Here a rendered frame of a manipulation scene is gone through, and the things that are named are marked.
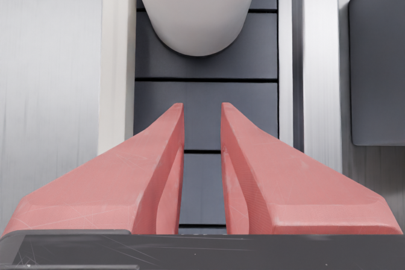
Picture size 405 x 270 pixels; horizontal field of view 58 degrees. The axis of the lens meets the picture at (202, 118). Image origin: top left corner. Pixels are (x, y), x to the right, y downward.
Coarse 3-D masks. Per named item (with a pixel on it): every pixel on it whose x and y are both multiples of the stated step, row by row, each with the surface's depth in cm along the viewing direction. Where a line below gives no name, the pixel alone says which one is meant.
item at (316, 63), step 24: (312, 0) 11; (336, 0) 11; (312, 24) 11; (336, 24) 11; (312, 48) 11; (336, 48) 11; (312, 72) 11; (336, 72) 11; (312, 96) 11; (336, 96) 11; (312, 120) 11; (336, 120) 11; (312, 144) 11; (336, 144) 11; (336, 168) 11
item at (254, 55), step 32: (256, 0) 20; (256, 32) 20; (160, 64) 20; (192, 64) 20; (224, 64) 20; (256, 64) 20; (160, 96) 19; (192, 96) 19; (224, 96) 19; (256, 96) 19; (192, 128) 19; (192, 160) 19; (192, 192) 19; (192, 224) 20; (224, 224) 20
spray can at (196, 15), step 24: (144, 0) 14; (168, 0) 12; (192, 0) 12; (216, 0) 12; (240, 0) 13; (168, 24) 15; (192, 24) 14; (216, 24) 15; (240, 24) 17; (168, 48) 19; (192, 48) 18; (216, 48) 18
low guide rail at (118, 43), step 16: (112, 0) 16; (128, 0) 16; (112, 16) 16; (128, 16) 16; (112, 32) 16; (128, 32) 16; (112, 48) 16; (128, 48) 16; (112, 64) 16; (128, 64) 16; (112, 80) 16; (128, 80) 16; (112, 96) 16; (128, 96) 16; (112, 112) 16; (128, 112) 16; (112, 128) 16; (128, 128) 17; (112, 144) 16
